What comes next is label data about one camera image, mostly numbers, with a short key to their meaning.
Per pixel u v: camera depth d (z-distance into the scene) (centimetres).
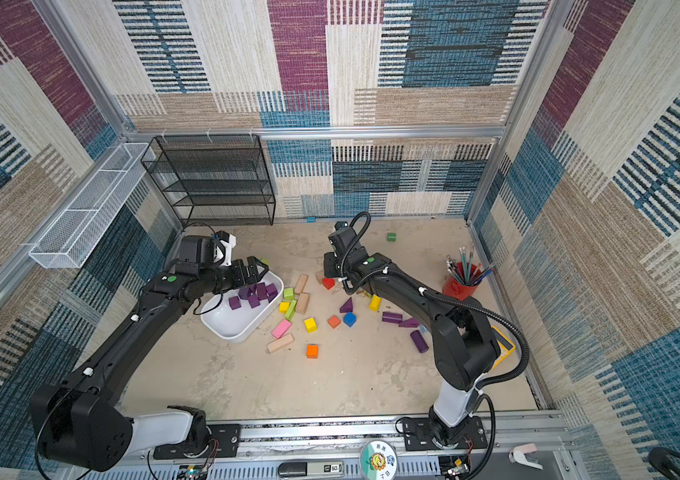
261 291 99
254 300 97
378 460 64
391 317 92
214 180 109
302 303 96
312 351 87
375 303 96
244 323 91
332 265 79
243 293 97
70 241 71
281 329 92
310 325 91
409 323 91
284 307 94
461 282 92
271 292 98
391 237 115
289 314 94
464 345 46
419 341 88
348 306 94
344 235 67
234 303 97
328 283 101
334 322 94
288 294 96
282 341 89
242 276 70
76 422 39
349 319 93
